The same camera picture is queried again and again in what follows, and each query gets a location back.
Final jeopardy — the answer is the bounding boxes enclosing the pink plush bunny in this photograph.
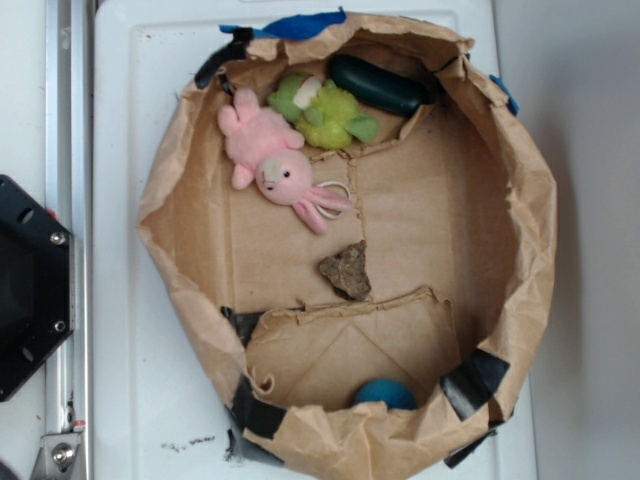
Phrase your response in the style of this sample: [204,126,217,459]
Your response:
[217,88,352,235]

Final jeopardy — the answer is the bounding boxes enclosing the brown paper bag container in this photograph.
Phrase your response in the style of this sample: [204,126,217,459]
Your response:
[138,13,557,479]

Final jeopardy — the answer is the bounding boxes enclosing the brown rock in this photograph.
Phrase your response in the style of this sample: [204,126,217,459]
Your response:
[318,240,371,301]

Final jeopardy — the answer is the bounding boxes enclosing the green plush toy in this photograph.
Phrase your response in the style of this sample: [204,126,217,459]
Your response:
[267,72,380,150]

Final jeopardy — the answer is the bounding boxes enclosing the dark green oblong case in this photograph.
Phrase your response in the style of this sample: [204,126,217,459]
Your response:
[329,54,436,116]

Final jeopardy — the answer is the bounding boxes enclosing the blue ball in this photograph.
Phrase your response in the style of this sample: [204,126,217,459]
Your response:
[352,378,418,410]

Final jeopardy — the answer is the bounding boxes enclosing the white tray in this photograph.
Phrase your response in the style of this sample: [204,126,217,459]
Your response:
[91,0,539,480]

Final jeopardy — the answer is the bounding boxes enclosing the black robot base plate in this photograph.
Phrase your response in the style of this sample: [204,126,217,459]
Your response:
[1,175,72,402]

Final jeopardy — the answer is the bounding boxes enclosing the aluminium rail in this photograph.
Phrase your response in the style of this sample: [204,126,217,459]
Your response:
[31,1,98,479]

